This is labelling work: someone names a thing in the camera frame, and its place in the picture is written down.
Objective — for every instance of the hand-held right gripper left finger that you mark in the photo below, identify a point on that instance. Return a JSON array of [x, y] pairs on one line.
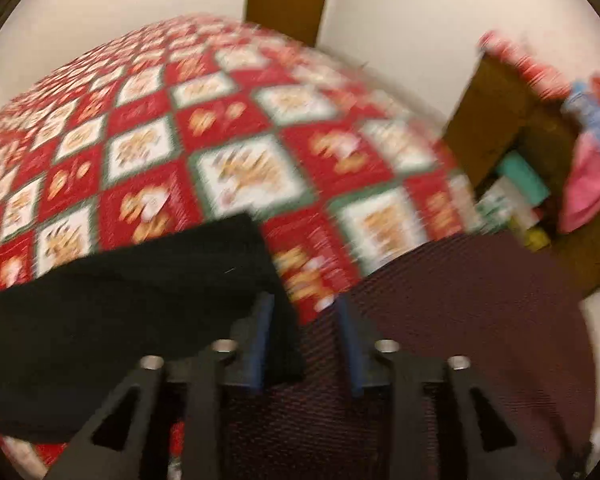
[[261, 342]]

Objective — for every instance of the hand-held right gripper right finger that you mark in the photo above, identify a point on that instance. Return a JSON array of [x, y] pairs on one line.
[[351, 347]]

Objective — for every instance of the black pants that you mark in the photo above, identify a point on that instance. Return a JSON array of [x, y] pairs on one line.
[[105, 320]]

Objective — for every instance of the dark red mesh cloth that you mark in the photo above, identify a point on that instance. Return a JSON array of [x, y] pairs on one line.
[[480, 310]]

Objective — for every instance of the white green box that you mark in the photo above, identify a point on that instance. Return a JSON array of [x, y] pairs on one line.
[[502, 207]]

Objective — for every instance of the red printed blanket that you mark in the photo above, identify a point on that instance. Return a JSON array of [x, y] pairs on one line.
[[230, 125]]

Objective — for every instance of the teal box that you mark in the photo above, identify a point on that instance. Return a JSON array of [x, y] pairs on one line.
[[522, 177]]

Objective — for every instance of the brown wooden cabinet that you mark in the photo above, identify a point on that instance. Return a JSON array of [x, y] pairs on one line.
[[485, 125]]

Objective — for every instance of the pink cloth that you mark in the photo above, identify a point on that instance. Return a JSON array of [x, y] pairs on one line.
[[592, 190]]

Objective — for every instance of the red striped cloth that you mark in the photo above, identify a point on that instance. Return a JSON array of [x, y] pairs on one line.
[[525, 67]]

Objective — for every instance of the blue printed cloth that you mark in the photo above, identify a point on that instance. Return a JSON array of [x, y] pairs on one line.
[[587, 110]]

